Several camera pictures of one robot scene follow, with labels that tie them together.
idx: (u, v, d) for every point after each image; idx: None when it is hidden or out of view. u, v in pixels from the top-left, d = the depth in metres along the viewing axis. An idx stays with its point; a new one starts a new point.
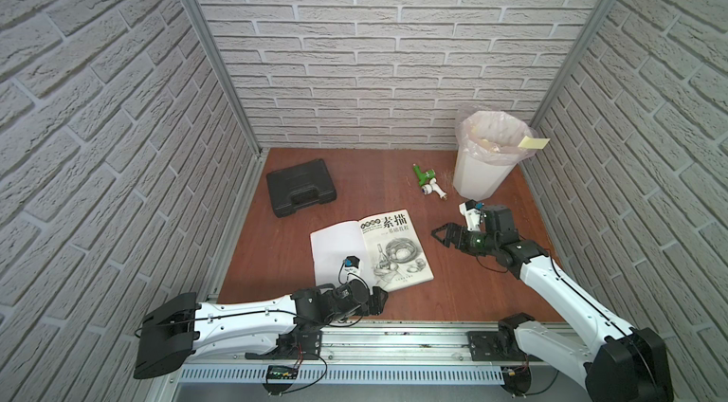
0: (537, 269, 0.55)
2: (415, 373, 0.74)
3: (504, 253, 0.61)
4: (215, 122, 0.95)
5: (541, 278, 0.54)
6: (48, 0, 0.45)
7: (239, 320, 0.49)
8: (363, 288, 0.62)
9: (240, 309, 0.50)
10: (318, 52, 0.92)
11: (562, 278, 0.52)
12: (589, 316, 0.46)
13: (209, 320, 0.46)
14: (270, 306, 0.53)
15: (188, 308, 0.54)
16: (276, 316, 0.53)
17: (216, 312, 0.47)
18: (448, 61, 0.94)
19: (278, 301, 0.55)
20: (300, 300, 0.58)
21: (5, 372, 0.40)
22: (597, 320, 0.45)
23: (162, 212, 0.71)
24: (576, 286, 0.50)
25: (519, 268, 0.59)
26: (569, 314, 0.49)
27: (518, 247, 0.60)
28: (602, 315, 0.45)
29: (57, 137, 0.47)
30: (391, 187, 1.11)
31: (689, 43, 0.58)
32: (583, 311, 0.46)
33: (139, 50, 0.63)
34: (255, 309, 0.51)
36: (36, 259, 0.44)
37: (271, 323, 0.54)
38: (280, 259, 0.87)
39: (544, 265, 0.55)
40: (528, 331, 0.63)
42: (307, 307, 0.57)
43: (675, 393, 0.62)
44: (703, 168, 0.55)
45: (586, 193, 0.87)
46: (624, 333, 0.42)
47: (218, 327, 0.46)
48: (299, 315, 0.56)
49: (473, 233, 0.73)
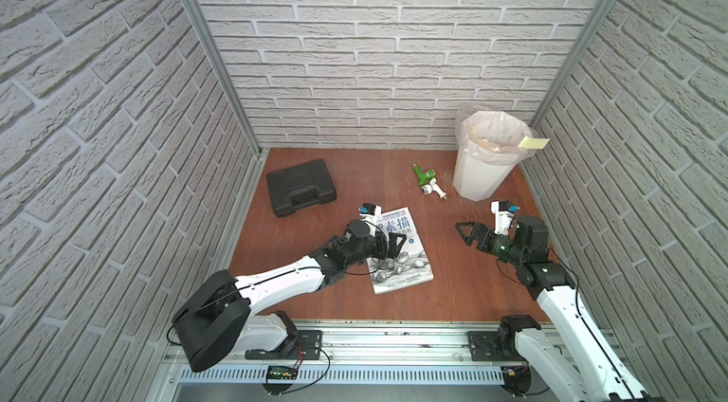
0: (557, 301, 0.52)
2: (415, 373, 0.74)
3: (526, 272, 0.58)
4: (215, 122, 0.95)
5: (560, 310, 0.51)
6: (48, 0, 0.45)
7: (277, 283, 0.50)
8: (361, 223, 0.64)
9: (276, 272, 0.51)
10: (318, 52, 0.92)
11: (582, 317, 0.49)
12: (599, 365, 0.44)
13: (252, 287, 0.46)
14: (298, 265, 0.55)
15: (217, 285, 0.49)
16: (306, 272, 0.56)
17: (253, 280, 0.47)
18: (448, 61, 0.94)
19: (300, 261, 0.57)
20: (318, 257, 0.60)
21: (5, 371, 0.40)
22: (607, 373, 0.43)
23: (162, 212, 0.71)
24: (592, 327, 0.48)
25: (539, 291, 0.56)
26: (576, 354, 0.48)
27: (543, 271, 0.56)
28: (613, 369, 0.43)
29: (57, 137, 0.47)
30: (391, 186, 1.11)
31: (689, 43, 0.58)
32: (595, 359, 0.44)
33: (139, 50, 0.63)
34: (284, 270, 0.52)
36: (36, 259, 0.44)
37: (304, 279, 0.57)
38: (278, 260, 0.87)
39: (566, 297, 0.52)
40: (530, 340, 0.62)
42: (325, 261, 0.60)
43: (676, 393, 0.62)
44: (704, 168, 0.55)
45: (586, 193, 0.87)
46: (632, 394, 0.40)
47: (263, 291, 0.47)
48: (323, 269, 0.61)
49: (498, 238, 0.70)
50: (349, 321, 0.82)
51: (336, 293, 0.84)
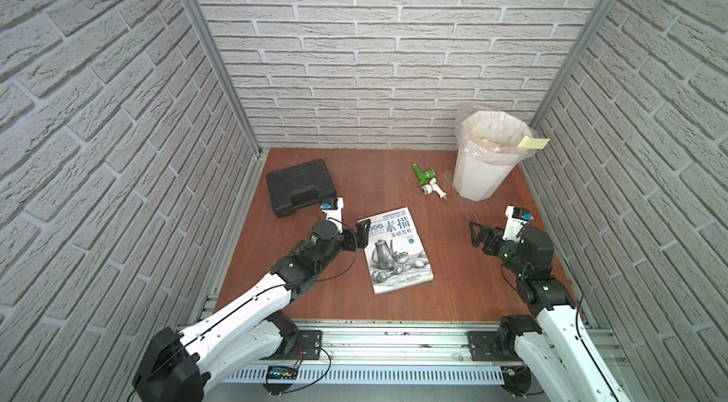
0: (556, 321, 0.52)
2: (415, 373, 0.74)
3: (526, 289, 0.58)
4: (215, 122, 0.95)
5: (560, 331, 0.52)
6: (48, 0, 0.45)
7: (232, 321, 0.46)
8: (326, 224, 0.60)
9: (230, 308, 0.47)
10: (318, 53, 0.93)
11: (582, 338, 0.49)
12: (597, 390, 0.44)
13: (202, 337, 0.43)
14: (256, 291, 0.51)
15: (160, 348, 0.41)
16: (266, 295, 0.51)
17: (203, 327, 0.44)
18: (448, 61, 0.94)
19: (260, 284, 0.52)
20: (282, 269, 0.56)
21: (5, 372, 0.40)
22: (605, 396, 0.43)
23: (162, 212, 0.71)
24: (591, 348, 0.48)
25: (539, 309, 0.56)
26: (575, 376, 0.48)
27: (543, 289, 0.56)
28: (611, 392, 0.43)
29: (57, 137, 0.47)
30: (391, 187, 1.11)
31: (689, 43, 0.58)
32: (592, 383, 0.45)
33: (139, 50, 0.63)
34: (240, 303, 0.48)
36: (36, 259, 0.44)
37: (266, 303, 0.52)
38: (270, 262, 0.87)
39: (565, 318, 0.52)
40: (530, 347, 0.62)
42: (291, 273, 0.56)
43: (676, 394, 0.62)
44: (704, 168, 0.55)
45: (586, 193, 0.87)
46: None
47: (215, 337, 0.43)
48: (289, 282, 0.55)
49: (504, 245, 0.70)
50: (349, 321, 0.82)
51: (336, 293, 0.84)
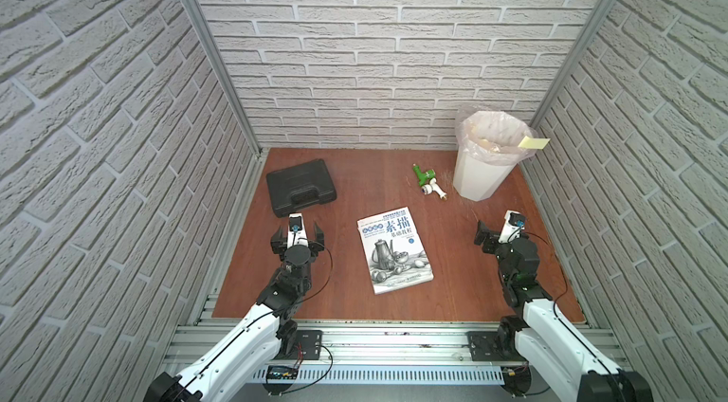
0: (537, 308, 0.59)
2: (415, 373, 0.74)
3: (509, 292, 0.66)
4: (215, 122, 0.95)
5: (540, 315, 0.58)
6: (48, 0, 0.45)
7: (229, 353, 0.48)
8: None
9: (223, 342, 0.50)
10: (318, 52, 0.92)
11: (559, 319, 0.55)
12: (577, 351, 0.48)
13: (200, 374, 0.44)
14: (246, 322, 0.54)
15: (160, 394, 0.41)
16: (258, 324, 0.54)
17: (200, 366, 0.45)
18: (448, 61, 0.94)
19: (248, 315, 0.55)
20: (266, 299, 0.59)
21: (5, 372, 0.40)
22: (585, 356, 0.47)
23: (162, 212, 0.71)
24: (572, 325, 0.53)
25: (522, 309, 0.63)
26: (560, 351, 0.52)
27: (524, 290, 0.64)
28: (591, 352, 0.48)
29: (58, 137, 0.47)
30: (391, 187, 1.11)
31: (690, 43, 0.58)
32: (572, 347, 0.49)
33: (139, 50, 0.63)
34: (233, 335, 0.51)
36: (36, 259, 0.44)
37: (259, 333, 0.54)
38: (266, 263, 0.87)
39: (544, 305, 0.59)
40: (530, 338, 0.62)
42: (276, 300, 0.60)
43: (676, 394, 0.62)
44: (704, 168, 0.55)
45: (586, 193, 0.87)
46: (609, 371, 0.44)
47: (214, 372, 0.45)
48: (276, 309, 0.58)
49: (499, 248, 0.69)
50: (349, 321, 0.82)
51: (336, 293, 0.84)
